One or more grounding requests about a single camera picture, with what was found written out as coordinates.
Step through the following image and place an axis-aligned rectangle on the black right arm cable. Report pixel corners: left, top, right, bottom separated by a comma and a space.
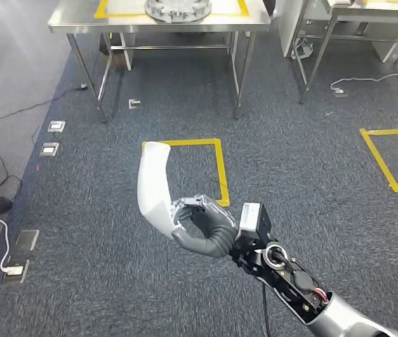
262, 284, 273, 337

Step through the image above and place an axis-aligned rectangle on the grey metal workbench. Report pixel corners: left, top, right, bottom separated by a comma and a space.
48, 0, 272, 124

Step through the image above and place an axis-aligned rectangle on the yellow floor tape square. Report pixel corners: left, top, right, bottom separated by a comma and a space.
359, 126, 398, 193
141, 138, 230, 208

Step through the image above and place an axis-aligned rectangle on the black floor cable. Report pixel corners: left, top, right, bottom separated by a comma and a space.
0, 153, 22, 201
0, 84, 88, 119

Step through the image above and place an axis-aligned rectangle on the brown cardboard box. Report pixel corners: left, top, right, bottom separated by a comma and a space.
100, 33, 134, 71

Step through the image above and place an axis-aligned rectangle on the white metal table frame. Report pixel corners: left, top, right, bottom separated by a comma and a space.
286, 0, 398, 104

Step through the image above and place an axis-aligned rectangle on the white curved plastic part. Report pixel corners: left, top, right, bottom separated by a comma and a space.
137, 141, 175, 240

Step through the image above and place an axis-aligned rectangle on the white floor cable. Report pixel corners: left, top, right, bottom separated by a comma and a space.
330, 58, 398, 94
0, 213, 19, 275

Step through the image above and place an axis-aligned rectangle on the grey wheel hubcap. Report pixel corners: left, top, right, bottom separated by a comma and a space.
144, 0, 212, 24

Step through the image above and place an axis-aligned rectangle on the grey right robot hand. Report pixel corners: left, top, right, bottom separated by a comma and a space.
170, 194, 238, 259

